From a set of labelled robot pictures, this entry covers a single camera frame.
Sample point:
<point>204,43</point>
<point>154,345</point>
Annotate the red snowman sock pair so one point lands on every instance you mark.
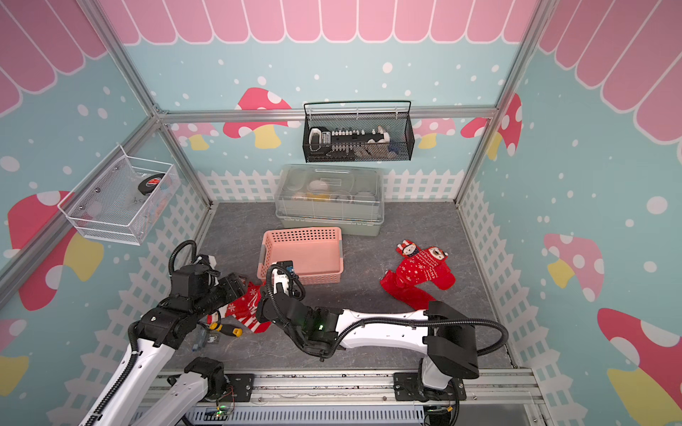
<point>417,267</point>

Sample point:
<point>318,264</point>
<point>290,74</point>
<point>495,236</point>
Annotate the pink perforated plastic basket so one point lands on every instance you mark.
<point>316,253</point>

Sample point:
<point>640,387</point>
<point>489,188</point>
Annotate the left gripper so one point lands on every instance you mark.
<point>233,287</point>

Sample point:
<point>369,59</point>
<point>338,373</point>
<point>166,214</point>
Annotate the black red tape measure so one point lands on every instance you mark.
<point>149,184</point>

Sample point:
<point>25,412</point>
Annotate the clear lidded storage box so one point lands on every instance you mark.
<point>349,198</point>

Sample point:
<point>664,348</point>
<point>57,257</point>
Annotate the red snowflake santa sock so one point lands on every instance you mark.
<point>249,302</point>

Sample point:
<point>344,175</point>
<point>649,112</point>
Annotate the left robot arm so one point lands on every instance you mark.
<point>197,291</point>

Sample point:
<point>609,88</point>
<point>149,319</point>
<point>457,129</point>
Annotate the red white striped santa sock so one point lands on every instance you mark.
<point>250,321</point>

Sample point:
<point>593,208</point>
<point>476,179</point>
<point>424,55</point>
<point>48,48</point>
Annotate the white wire wall basket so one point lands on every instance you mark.
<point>107,206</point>

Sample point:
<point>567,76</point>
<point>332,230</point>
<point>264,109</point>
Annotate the black wire wall basket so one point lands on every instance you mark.
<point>358,131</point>

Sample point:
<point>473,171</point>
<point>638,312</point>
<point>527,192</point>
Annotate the yellow handled screwdriver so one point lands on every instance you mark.
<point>226,329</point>

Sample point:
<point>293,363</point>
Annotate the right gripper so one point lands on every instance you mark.
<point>263,306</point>

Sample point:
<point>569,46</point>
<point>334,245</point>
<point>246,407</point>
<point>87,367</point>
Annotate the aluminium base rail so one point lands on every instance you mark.
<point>375,387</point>

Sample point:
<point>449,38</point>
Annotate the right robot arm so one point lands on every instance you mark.
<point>449,342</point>

